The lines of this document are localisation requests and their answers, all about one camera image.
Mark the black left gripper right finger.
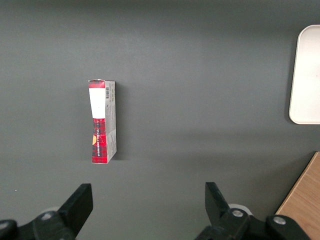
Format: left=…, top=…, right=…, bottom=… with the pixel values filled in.
left=194, top=181, right=310, bottom=240

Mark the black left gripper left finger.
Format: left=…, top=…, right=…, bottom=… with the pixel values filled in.
left=0, top=183, right=94, bottom=240

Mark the beige plastic tray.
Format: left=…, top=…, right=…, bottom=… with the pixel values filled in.
left=288, top=24, right=320, bottom=126

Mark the red plaid cardboard box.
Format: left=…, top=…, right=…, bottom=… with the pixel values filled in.
left=87, top=78, right=118, bottom=165

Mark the wooden drawer cabinet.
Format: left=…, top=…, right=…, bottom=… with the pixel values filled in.
left=274, top=150, right=320, bottom=240

